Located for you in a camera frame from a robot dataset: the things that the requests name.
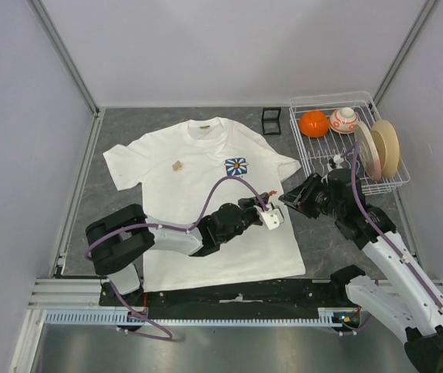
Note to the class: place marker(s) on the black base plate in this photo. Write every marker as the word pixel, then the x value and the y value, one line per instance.
pixel 360 317

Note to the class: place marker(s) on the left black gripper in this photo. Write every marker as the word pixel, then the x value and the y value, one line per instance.
pixel 249 201

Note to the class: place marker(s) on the small beige brooch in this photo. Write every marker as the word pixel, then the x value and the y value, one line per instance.
pixel 177 166

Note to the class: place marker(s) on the black square box far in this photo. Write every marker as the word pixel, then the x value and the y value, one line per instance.
pixel 270 121

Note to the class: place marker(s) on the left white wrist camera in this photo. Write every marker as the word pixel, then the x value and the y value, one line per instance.
pixel 271 218

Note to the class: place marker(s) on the white plate pink rim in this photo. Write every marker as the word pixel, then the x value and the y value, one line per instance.
pixel 368 151

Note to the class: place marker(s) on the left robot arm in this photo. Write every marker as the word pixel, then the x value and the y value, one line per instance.
pixel 120 238

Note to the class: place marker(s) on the white t-shirt with flower print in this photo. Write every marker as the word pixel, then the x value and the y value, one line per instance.
pixel 223 161

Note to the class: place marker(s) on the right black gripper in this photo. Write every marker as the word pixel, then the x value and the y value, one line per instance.
pixel 300 196

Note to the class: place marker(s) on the beige plate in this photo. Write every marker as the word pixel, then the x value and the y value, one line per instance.
pixel 387 144

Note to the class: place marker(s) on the aluminium frame rail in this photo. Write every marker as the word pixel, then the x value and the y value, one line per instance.
pixel 93 293

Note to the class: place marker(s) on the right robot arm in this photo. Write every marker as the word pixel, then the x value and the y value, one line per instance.
pixel 415 314

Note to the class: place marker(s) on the light blue cable duct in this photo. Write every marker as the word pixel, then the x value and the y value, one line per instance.
pixel 122 317

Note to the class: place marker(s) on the white bowl orange circles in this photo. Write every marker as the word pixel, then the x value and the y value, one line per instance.
pixel 343 120

